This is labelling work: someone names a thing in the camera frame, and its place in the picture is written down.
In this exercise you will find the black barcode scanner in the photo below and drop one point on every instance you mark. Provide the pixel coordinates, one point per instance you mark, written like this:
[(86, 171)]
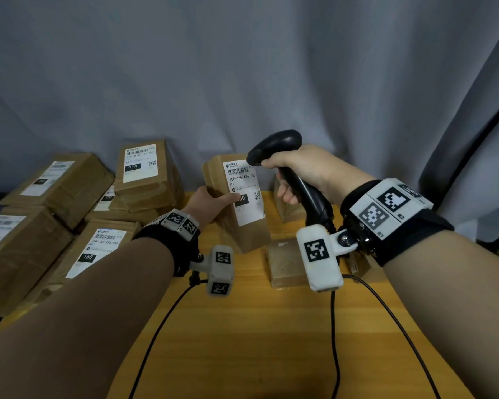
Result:
[(274, 143)]

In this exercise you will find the black wristband with marker tags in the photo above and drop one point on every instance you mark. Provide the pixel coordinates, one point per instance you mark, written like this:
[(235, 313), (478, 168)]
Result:
[(411, 236), (170, 245)]

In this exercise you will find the person's left hand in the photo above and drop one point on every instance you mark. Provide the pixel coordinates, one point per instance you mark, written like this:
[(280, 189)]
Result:
[(208, 205)]

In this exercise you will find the yellow taped labelled cardboard box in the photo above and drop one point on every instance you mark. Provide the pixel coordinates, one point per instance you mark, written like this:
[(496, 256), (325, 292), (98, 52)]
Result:
[(104, 201)]

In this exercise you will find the person's left forearm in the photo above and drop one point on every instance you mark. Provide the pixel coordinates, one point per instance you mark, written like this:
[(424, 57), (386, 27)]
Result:
[(87, 319)]

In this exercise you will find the person's right hand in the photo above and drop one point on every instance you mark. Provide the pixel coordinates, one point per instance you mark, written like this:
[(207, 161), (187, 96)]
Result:
[(324, 168)]

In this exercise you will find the person's right forearm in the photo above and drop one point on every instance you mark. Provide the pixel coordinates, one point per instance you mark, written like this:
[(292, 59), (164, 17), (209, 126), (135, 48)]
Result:
[(453, 303)]

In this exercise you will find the small parcel 150 label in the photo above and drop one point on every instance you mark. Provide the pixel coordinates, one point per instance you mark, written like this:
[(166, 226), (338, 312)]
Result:
[(249, 228)]

